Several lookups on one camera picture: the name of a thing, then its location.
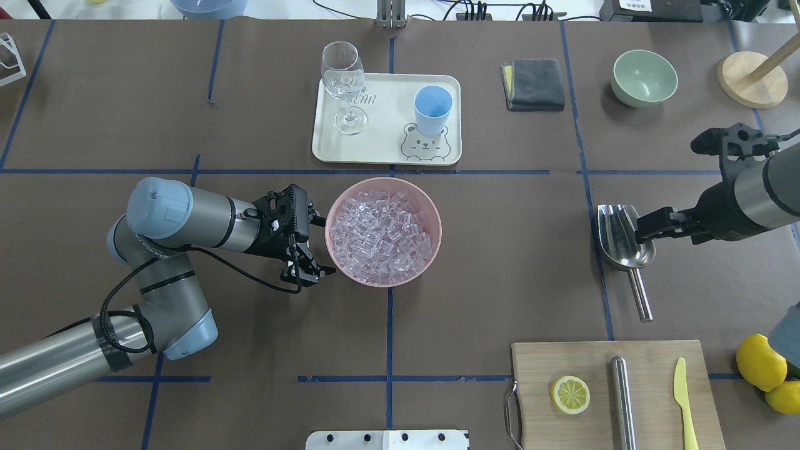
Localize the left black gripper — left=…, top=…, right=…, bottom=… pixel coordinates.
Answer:
left=242, top=183, right=337, bottom=287

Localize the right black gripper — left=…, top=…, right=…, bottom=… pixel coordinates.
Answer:
left=636, top=123, right=781, bottom=243

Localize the steel ice scoop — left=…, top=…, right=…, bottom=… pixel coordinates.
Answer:
left=597, top=204, right=656, bottom=322

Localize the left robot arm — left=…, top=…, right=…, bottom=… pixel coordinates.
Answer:
left=1, top=177, right=336, bottom=417

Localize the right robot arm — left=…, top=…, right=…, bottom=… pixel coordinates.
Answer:
left=635, top=122, right=799, bottom=245

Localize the pile of ice cubes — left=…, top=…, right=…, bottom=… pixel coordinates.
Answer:
left=329, top=189, right=434, bottom=282

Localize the blue plastic cup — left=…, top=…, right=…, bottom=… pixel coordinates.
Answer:
left=412, top=85, right=453, bottom=136

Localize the pink bowl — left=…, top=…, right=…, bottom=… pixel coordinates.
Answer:
left=324, top=177, right=443, bottom=288

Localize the cream bear tray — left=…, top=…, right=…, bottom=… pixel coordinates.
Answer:
left=311, top=73, right=463, bottom=166

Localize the green bowl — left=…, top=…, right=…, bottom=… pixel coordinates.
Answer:
left=611, top=49, right=678, bottom=108

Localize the yellow plastic knife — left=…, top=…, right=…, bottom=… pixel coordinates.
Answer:
left=672, top=357, right=699, bottom=450

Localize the wooden stand base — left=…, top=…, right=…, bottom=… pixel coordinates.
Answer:
left=716, top=33, right=799, bottom=109

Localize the clear wine glass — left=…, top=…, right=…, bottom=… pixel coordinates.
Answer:
left=321, top=41, right=368, bottom=136

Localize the whole yellow lemon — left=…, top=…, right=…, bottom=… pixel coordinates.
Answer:
left=736, top=333, right=788, bottom=393

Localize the grey folded cloth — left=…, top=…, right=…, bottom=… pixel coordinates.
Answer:
left=502, top=59, right=566, bottom=111

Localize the wooden cutting board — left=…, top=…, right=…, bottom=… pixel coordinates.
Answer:
left=511, top=340, right=726, bottom=449

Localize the lemon half slice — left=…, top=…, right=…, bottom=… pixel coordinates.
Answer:
left=550, top=376, right=591, bottom=415

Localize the steel muddler black cap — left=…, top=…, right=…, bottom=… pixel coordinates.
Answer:
left=611, top=356, right=637, bottom=449

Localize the blue bowl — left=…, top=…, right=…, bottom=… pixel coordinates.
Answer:
left=169, top=0, right=249, bottom=20

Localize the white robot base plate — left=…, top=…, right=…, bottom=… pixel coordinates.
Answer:
left=305, top=429, right=471, bottom=449

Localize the white wire cup rack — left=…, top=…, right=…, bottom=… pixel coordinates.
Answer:
left=1, top=33, right=28, bottom=86

